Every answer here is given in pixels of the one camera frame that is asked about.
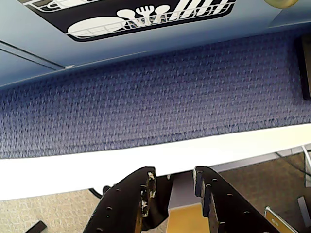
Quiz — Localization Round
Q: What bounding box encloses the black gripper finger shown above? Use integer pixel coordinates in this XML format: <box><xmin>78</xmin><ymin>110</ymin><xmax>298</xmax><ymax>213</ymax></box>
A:
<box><xmin>82</xmin><ymin>166</ymin><xmax>158</xmax><ymax>233</ymax></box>
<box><xmin>192</xmin><ymin>166</ymin><xmax>280</xmax><ymax>233</ymax></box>

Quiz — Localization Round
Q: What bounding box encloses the blue door with dish sticker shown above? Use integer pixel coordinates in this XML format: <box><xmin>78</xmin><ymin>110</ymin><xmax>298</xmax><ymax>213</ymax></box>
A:
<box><xmin>0</xmin><ymin>0</ymin><xmax>284</xmax><ymax>69</ymax></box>

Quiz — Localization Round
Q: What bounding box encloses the yellow sign plate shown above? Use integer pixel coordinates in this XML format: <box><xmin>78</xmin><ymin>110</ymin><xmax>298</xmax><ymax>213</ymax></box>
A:
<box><xmin>264</xmin><ymin>205</ymin><xmax>301</xmax><ymax>233</ymax></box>

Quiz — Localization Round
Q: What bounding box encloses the grey flat strip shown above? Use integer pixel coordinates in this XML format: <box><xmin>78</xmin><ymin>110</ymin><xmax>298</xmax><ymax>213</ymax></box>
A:
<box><xmin>297</xmin><ymin>196</ymin><xmax>309</xmax><ymax>225</ymax></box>

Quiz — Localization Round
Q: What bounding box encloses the black flat bar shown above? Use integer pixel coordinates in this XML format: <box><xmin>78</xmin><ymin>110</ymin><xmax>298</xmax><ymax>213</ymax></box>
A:
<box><xmin>20</xmin><ymin>220</ymin><xmax>47</xmax><ymax>233</ymax></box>

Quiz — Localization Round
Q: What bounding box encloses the blue woven mat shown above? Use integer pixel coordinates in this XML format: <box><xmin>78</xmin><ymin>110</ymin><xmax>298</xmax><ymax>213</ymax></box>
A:
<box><xmin>0</xmin><ymin>28</ymin><xmax>311</xmax><ymax>160</ymax></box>

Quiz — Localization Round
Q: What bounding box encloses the black box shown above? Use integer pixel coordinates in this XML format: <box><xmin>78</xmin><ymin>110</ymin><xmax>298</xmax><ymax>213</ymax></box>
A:
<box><xmin>294</xmin><ymin>33</ymin><xmax>311</xmax><ymax>101</ymax></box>

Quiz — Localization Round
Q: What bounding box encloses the blue toy kitchen body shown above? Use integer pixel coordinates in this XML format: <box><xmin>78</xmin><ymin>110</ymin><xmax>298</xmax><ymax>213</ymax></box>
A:
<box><xmin>0</xmin><ymin>0</ymin><xmax>311</xmax><ymax>88</ymax></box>

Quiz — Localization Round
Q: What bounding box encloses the thin black cable loop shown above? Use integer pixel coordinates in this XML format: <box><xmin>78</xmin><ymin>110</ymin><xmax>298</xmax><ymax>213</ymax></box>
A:
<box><xmin>88</xmin><ymin>186</ymin><xmax>113</xmax><ymax>199</ymax></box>

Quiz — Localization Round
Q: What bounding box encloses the grey and yellow post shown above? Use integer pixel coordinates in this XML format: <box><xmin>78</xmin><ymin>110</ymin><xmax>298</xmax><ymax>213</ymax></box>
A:
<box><xmin>167</xmin><ymin>173</ymin><xmax>204</xmax><ymax>233</ymax></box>

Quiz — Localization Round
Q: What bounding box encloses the thin dark cable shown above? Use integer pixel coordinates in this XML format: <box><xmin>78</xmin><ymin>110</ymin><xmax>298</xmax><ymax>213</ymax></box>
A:
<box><xmin>301</xmin><ymin>145</ymin><xmax>311</xmax><ymax>176</ymax></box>

